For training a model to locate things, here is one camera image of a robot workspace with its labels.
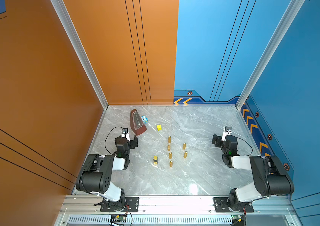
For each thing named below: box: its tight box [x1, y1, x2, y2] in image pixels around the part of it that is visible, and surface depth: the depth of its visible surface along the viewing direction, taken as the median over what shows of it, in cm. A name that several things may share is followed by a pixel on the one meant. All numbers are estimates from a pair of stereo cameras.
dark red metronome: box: [129, 108, 148, 136], surface depth 98 cm
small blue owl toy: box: [141, 115, 149, 124], surface depth 111 cm
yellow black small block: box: [153, 155, 159, 165], surface depth 85 cm
